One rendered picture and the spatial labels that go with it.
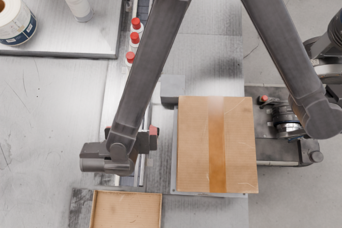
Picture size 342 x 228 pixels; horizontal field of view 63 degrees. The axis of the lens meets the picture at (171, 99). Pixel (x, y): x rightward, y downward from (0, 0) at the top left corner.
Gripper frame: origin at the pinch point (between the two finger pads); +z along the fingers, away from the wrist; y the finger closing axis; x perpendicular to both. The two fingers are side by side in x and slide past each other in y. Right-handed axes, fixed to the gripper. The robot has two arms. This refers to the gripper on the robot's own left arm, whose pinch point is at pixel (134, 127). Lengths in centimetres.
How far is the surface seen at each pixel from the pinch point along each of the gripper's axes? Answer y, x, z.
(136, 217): 2.8, 42.9, 8.8
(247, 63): -67, 16, 140
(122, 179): 8.1, 29.4, 13.8
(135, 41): 3.1, -20.3, 30.1
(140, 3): 5, -32, 64
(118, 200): 10.3, 38.2, 12.4
